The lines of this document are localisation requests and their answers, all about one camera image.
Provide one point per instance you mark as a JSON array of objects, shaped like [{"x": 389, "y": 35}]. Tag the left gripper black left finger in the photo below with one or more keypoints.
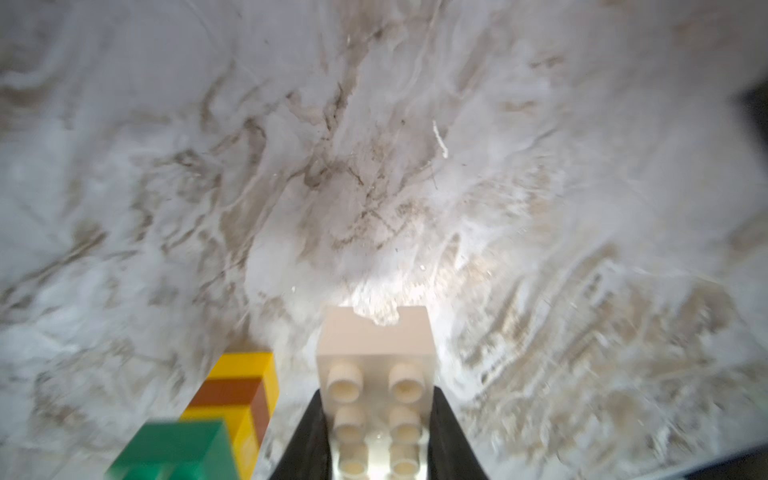
[{"x": 308, "y": 454}]

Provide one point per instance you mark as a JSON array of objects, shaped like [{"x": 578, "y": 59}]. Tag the small yellow lego brick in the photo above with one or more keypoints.
[
  {"x": 242, "y": 434},
  {"x": 250, "y": 365}
]

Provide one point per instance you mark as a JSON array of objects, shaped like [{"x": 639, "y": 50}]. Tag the white lego brick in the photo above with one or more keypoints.
[{"x": 376, "y": 387}]

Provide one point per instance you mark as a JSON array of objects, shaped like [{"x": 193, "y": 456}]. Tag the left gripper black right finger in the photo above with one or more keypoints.
[{"x": 449, "y": 453}]

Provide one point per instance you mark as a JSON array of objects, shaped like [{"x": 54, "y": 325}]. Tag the orange lego brick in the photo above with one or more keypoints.
[{"x": 250, "y": 392}]

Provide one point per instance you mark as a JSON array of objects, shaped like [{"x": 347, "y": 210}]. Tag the green lego brick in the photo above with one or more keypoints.
[{"x": 196, "y": 450}]

